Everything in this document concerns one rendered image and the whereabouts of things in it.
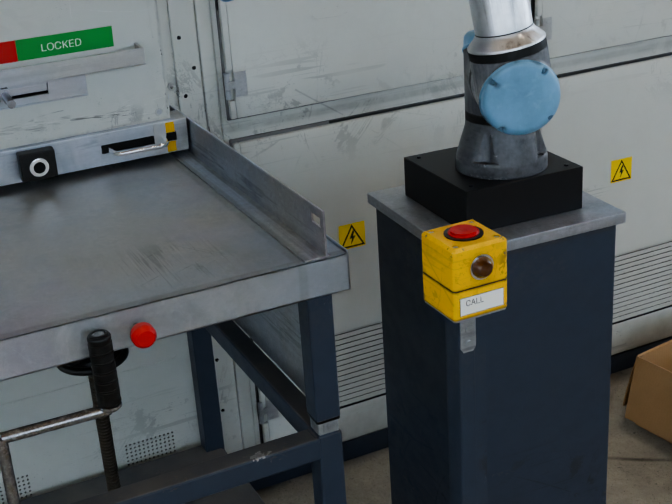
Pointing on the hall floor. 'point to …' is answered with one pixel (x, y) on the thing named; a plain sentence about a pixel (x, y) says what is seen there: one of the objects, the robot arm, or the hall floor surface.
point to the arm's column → (505, 373)
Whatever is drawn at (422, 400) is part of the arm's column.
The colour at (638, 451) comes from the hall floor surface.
